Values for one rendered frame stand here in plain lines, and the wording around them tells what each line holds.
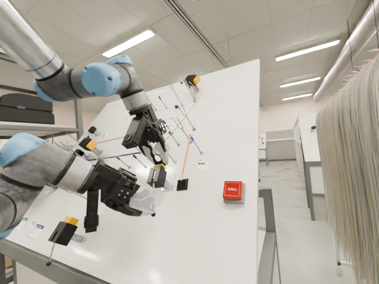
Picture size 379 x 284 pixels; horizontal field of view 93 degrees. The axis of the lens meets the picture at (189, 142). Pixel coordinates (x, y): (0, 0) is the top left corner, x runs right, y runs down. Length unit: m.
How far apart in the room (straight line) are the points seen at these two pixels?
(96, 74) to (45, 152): 0.19
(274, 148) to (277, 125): 1.31
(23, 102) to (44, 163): 1.08
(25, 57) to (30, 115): 1.00
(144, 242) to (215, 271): 0.23
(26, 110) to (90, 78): 1.06
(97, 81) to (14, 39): 0.15
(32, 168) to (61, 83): 0.21
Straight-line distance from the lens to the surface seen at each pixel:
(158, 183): 0.58
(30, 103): 1.53
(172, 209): 0.61
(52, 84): 0.55
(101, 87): 0.47
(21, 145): 0.46
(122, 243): 0.68
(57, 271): 0.88
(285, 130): 11.50
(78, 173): 0.46
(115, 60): 0.58
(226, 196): 0.51
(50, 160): 0.45
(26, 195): 0.47
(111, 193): 0.48
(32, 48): 0.52
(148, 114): 0.62
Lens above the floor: 1.23
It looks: 2 degrees up
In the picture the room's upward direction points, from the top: 5 degrees counter-clockwise
